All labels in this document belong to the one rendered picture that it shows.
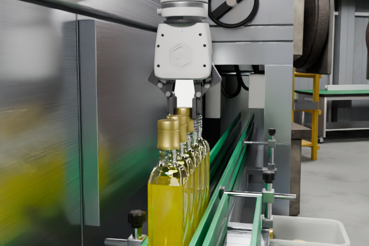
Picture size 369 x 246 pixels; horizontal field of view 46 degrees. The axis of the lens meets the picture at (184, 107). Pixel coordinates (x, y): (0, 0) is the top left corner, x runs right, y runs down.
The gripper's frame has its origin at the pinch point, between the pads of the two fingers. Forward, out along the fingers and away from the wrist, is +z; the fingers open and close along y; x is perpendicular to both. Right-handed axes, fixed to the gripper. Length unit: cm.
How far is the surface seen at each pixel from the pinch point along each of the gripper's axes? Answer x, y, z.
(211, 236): -8.4, 6.2, 20.5
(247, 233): 15.6, 10.7, 29.0
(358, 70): 884, 177, 13
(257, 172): 81, 10, 32
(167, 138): -13.3, 0.2, 3.3
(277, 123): 103, 17, 17
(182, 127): -7.1, 1.1, 2.5
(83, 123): -11.7, -14.3, 1.7
